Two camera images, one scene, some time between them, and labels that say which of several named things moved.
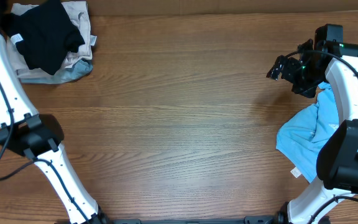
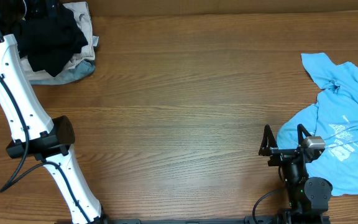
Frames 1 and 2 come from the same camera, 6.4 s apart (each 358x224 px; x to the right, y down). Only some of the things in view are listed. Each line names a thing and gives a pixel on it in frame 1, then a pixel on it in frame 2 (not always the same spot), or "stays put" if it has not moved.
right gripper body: (306, 78) to (282, 155)
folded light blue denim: (79, 70) stays put
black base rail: (258, 219) stays put
